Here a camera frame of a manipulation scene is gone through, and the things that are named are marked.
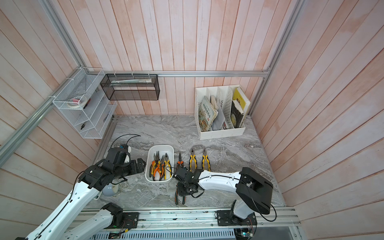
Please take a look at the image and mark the white file organizer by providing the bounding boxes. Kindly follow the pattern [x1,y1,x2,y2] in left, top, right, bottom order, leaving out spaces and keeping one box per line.
[195,85,248,140]

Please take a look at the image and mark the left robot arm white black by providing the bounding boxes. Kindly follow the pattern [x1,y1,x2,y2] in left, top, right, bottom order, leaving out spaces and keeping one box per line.
[26,146,146,240]

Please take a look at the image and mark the yellow black combination pliers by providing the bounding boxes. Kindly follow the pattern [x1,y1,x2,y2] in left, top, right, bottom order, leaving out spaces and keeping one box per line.
[189,149,198,172]

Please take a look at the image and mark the orange black long-nose pliers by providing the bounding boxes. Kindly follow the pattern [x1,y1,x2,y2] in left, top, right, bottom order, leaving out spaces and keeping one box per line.
[176,153,184,169]

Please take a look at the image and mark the black mesh wall basket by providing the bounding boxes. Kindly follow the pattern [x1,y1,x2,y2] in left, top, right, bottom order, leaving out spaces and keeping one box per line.
[101,73,160,101]

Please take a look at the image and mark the light blue alarm clock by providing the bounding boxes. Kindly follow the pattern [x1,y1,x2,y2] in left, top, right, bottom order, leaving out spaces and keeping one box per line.
[102,183,121,197]

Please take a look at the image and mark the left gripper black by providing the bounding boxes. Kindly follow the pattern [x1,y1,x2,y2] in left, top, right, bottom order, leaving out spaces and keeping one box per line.
[113,158,147,179]

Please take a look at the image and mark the orange black cutting pliers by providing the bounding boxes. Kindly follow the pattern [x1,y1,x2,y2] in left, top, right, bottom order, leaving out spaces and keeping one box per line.
[175,192,186,205]

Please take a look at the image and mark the aluminium rail frame front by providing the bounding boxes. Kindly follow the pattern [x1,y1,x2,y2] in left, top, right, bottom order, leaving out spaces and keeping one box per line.
[52,206,302,233]

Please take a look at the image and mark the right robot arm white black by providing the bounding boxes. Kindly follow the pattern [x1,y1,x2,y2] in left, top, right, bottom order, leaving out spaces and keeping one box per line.
[174,167,274,219]

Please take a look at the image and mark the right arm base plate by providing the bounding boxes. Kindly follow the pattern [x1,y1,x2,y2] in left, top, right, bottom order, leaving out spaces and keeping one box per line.
[215,210,258,227]

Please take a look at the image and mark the white wire mesh shelf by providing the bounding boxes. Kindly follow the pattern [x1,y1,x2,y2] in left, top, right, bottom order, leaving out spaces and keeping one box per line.
[53,68,117,139]

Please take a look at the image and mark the yellow handled pliers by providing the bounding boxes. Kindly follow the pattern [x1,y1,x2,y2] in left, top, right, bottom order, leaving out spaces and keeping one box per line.
[202,149,211,171]

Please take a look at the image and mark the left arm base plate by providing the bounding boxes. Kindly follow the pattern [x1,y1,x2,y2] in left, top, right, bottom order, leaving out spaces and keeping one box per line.
[107,212,139,230]

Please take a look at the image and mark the tape roll on shelf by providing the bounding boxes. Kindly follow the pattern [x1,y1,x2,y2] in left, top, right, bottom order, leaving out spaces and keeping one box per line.
[67,96,89,109]

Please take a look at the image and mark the yellow black long-nose pliers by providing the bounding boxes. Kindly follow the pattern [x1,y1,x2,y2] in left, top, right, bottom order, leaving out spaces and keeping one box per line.
[164,153,173,180]

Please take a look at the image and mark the white plastic storage box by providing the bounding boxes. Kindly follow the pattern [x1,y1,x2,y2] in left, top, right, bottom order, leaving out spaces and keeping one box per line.
[145,145,174,183]

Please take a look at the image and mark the dark cover book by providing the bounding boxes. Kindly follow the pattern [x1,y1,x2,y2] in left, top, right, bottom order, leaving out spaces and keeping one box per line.
[231,100,244,128]

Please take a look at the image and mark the orange black greener pliers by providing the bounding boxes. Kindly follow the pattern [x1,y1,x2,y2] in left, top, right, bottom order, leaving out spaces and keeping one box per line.
[149,151,164,181]

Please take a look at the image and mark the colourful cover book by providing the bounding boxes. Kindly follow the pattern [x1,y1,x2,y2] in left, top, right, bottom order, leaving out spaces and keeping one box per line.
[199,96,218,132]

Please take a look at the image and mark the yellow book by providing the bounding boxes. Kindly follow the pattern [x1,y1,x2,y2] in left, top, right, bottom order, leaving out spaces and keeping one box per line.
[233,87,251,113]

